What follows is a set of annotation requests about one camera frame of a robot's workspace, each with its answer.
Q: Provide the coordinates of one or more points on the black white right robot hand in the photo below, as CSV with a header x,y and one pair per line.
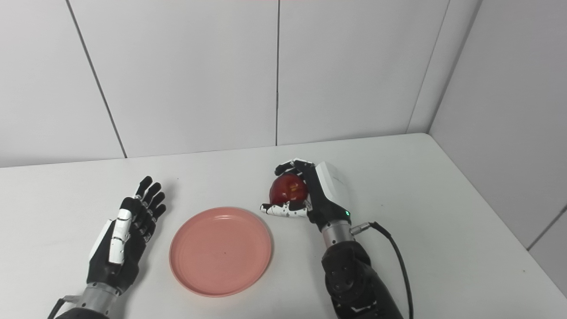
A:
x,y
328,195

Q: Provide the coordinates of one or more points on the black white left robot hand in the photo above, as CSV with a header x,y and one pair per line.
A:
x,y
108,266

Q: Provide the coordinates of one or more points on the red apple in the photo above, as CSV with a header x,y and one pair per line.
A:
x,y
288,189

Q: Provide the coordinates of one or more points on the pink round plate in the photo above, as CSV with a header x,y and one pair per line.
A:
x,y
220,251

